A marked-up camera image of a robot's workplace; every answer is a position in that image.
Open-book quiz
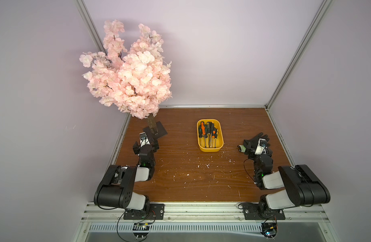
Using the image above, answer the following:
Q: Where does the yellow plastic storage box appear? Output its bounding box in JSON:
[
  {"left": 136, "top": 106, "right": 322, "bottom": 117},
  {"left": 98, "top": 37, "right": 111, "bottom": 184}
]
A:
[{"left": 197, "top": 119, "right": 224, "bottom": 152}]

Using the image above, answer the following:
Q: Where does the green black screwdriver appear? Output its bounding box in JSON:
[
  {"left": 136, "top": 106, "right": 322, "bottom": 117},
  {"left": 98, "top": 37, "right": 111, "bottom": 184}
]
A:
[
  {"left": 198, "top": 125, "right": 204, "bottom": 146},
  {"left": 202, "top": 124, "right": 208, "bottom": 148}
]

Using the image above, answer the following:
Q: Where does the small orange black screwdriver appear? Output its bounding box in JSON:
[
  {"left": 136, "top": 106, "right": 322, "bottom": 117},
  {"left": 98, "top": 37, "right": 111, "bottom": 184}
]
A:
[{"left": 211, "top": 127, "right": 217, "bottom": 148}]

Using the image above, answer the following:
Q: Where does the large orange black screwdriver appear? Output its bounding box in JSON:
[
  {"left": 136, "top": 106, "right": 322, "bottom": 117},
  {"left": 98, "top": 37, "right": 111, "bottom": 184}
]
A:
[{"left": 201, "top": 122, "right": 207, "bottom": 148}]

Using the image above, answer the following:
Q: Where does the black handled long screwdriver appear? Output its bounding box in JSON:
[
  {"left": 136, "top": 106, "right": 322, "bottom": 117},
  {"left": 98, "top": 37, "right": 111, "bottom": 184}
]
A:
[{"left": 209, "top": 122, "right": 214, "bottom": 148}]

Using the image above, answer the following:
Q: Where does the black yellow grip screwdriver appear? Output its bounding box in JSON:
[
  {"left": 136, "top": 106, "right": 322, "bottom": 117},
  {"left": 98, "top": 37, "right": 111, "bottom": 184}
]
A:
[{"left": 214, "top": 128, "right": 218, "bottom": 148}]

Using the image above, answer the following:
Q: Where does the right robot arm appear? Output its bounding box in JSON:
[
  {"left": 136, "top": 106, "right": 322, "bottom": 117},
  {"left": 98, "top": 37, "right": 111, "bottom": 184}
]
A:
[{"left": 238, "top": 137, "right": 331, "bottom": 219}]

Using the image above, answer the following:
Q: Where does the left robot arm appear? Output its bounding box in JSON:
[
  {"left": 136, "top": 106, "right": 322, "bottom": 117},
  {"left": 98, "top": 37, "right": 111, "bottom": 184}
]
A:
[{"left": 94, "top": 141, "right": 159, "bottom": 219}]

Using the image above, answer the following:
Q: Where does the black work glove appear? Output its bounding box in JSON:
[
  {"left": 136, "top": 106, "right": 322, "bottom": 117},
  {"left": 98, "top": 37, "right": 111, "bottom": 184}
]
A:
[{"left": 238, "top": 132, "right": 270, "bottom": 154}]

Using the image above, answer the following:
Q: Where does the right controller board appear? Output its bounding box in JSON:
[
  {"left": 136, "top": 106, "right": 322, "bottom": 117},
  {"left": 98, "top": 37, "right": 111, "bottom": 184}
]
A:
[{"left": 261, "top": 222, "right": 278, "bottom": 239}]

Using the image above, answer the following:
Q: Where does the controller board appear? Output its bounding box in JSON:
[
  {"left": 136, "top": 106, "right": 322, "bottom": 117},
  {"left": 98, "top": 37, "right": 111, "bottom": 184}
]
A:
[
  {"left": 132, "top": 223, "right": 151, "bottom": 241},
  {"left": 261, "top": 222, "right": 278, "bottom": 239}
]

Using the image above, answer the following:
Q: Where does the pink artificial blossom tree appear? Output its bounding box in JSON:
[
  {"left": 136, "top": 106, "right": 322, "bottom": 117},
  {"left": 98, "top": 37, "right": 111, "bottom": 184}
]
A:
[{"left": 79, "top": 20, "right": 171, "bottom": 119}]

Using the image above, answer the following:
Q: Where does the left controller board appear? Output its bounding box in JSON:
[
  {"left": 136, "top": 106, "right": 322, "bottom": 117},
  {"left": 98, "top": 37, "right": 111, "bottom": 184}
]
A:
[{"left": 132, "top": 223, "right": 151, "bottom": 241}]

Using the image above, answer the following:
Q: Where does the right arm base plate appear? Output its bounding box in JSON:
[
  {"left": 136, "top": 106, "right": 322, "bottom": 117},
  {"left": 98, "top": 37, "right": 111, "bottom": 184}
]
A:
[{"left": 239, "top": 203, "right": 286, "bottom": 220}]

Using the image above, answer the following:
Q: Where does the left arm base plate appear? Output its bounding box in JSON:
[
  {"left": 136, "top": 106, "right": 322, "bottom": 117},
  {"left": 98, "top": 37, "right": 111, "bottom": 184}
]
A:
[{"left": 123, "top": 203, "right": 165, "bottom": 220}]

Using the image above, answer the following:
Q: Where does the aluminium front rail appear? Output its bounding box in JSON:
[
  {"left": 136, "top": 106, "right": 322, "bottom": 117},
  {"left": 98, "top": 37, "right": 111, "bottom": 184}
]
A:
[{"left": 81, "top": 202, "right": 329, "bottom": 222}]

